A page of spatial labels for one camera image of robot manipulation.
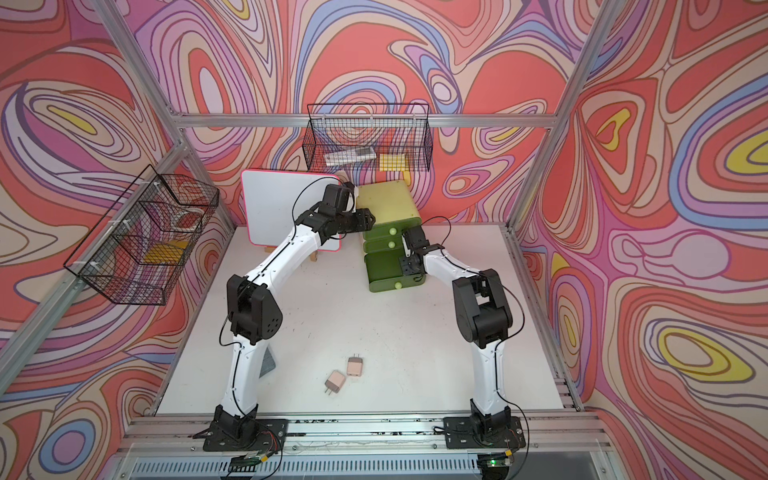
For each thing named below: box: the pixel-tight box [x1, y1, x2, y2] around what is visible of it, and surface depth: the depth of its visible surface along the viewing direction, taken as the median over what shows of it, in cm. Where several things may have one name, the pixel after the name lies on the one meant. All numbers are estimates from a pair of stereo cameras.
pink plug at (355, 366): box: [347, 353, 363, 377], surface depth 86 cm
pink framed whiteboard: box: [241, 170, 344, 253], surface depth 103 cm
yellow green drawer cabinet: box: [356, 180, 423, 274], surface depth 100 cm
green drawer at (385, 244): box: [365, 236, 407, 253], surface depth 101 cm
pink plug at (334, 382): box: [324, 370, 346, 396], surface depth 82 cm
